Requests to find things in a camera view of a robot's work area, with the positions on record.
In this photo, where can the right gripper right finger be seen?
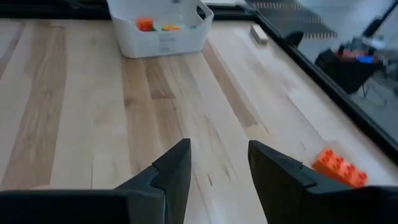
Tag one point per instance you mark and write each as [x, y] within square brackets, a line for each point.
[295, 202]

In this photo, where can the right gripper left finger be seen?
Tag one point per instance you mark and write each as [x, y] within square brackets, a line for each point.
[155, 199]

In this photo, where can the yellow rectangular block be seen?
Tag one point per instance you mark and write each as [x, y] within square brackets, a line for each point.
[171, 27]

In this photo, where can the small orange stud brick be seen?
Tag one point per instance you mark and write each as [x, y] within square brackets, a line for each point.
[145, 24]

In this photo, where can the orange eight-stud brick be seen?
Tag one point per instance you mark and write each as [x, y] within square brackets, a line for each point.
[339, 168]

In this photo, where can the black equipment case red top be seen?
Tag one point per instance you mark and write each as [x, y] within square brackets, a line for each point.
[345, 74]

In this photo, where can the natural wooden block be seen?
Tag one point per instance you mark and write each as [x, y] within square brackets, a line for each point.
[259, 34]

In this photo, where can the black mat with striped edges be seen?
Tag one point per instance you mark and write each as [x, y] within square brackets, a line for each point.
[289, 18]

